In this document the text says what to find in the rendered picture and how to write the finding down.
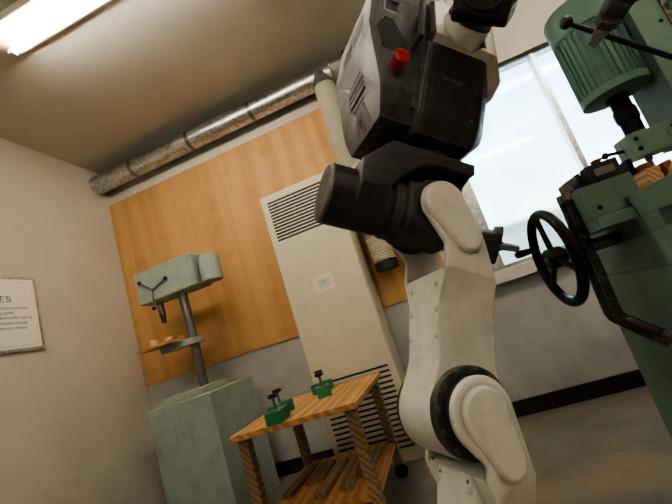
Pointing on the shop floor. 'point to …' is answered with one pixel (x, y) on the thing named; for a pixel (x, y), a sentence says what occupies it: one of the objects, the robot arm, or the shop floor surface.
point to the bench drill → (200, 401)
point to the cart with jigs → (343, 477)
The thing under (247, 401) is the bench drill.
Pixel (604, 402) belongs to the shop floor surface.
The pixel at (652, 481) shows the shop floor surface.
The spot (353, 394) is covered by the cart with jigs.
